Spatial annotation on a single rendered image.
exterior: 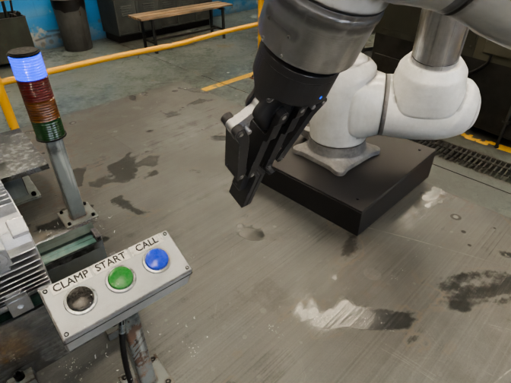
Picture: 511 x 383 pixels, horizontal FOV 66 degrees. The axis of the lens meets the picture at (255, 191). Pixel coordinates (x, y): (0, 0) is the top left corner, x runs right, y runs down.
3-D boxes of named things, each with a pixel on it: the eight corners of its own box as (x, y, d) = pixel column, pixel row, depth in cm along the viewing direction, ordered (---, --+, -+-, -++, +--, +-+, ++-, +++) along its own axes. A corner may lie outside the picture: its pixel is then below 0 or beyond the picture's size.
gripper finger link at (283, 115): (292, 111, 38) (281, 115, 37) (258, 181, 46) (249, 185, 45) (267, 84, 39) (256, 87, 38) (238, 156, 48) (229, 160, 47)
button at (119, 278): (115, 298, 49) (115, 292, 47) (103, 278, 50) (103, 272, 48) (137, 286, 50) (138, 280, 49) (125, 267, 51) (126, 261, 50)
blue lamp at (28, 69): (20, 83, 77) (11, 61, 75) (11, 76, 81) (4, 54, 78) (51, 77, 80) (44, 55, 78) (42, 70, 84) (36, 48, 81)
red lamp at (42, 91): (27, 106, 80) (20, 83, 77) (19, 96, 84) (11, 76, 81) (58, 98, 83) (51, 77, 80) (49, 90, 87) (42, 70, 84)
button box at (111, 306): (68, 353, 47) (62, 342, 43) (43, 304, 50) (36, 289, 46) (188, 283, 56) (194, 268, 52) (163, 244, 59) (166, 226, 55)
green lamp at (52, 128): (41, 144, 85) (34, 125, 82) (33, 135, 89) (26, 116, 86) (69, 136, 88) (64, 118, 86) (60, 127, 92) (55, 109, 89)
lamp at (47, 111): (34, 125, 82) (27, 106, 80) (26, 116, 86) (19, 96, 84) (64, 118, 86) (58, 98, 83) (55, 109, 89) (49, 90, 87)
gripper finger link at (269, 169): (274, 82, 39) (284, 78, 40) (247, 153, 48) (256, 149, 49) (299, 109, 38) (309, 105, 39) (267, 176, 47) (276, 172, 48)
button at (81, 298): (74, 319, 46) (72, 314, 45) (63, 298, 47) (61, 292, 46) (99, 306, 48) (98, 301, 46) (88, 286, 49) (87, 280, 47)
